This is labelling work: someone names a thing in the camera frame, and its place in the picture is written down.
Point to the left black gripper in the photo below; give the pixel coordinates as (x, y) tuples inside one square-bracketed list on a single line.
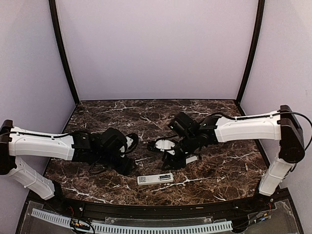
[(125, 168)]

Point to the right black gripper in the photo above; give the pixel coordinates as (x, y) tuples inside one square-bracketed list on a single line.
[(177, 164)]

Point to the grey battery cover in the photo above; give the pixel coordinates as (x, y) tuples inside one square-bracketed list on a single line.
[(191, 159)]

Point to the white remote control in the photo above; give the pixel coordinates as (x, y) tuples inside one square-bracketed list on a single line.
[(152, 179)]

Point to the blue battery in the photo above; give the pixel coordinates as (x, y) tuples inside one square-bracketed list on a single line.
[(165, 177)]

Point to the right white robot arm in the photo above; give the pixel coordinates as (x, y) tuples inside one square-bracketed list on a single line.
[(280, 125)]

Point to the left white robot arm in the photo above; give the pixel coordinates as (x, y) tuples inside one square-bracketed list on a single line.
[(109, 148)]

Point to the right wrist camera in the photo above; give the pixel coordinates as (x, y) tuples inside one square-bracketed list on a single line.
[(162, 145)]

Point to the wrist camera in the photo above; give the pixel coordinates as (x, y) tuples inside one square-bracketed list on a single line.
[(132, 143), (162, 145)]

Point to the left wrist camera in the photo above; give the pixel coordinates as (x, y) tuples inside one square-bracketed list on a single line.
[(132, 143)]

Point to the white cable duct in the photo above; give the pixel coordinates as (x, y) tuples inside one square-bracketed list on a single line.
[(133, 226)]

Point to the black front rail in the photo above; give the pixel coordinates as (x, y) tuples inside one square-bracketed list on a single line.
[(91, 210)]

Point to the left black frame post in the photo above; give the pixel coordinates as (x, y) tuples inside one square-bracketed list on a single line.
[(61, 50)]

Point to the black frame post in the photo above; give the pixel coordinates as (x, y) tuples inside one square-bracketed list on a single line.
[(61, 50), (252, 51)]

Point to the right black frame post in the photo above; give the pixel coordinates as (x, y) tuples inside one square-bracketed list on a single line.
[(252, 51)]

